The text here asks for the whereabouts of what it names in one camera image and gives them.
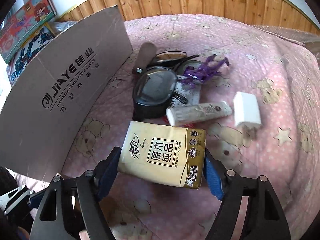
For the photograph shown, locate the yellow tissue pack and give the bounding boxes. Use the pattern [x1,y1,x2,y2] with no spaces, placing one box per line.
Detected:
[118,121,206,189]

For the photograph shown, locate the purple action figure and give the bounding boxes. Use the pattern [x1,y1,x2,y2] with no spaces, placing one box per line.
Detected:
[179,54,229,89]

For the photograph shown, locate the black safety goggles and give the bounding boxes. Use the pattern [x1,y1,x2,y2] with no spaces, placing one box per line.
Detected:
[132,66,188,121]

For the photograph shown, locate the pink stapler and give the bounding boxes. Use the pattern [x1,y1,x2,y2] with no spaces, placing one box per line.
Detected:
[132,42,157,74]

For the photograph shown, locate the cardboard box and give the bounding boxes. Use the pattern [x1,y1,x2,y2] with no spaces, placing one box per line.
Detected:
[1,6,133,181]

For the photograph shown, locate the white charger block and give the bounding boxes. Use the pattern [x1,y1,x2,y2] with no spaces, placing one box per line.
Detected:
[233,92,261,129]

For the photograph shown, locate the white cream tube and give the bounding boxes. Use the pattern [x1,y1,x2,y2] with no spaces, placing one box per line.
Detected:
[166,101,233,127]

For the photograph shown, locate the blue robot toy box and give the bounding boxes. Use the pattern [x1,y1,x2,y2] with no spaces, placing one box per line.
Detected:
[7,24,55,86]

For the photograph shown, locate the pink bear quilt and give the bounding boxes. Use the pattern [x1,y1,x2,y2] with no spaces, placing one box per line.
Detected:
[15,13,320,240]

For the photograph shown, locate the white paper card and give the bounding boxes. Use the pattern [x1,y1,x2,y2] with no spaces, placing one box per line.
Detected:
[170,82,201,107]

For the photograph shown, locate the colourful toy box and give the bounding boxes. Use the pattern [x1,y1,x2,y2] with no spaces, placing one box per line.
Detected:
[1,0,56,63]

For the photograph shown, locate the bubble wrap sheet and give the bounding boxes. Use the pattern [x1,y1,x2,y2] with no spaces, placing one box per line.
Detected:
[254,25,319,55]

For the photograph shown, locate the black sunglasses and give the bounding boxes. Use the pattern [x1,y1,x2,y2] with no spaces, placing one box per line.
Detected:
[147,51,199,69]

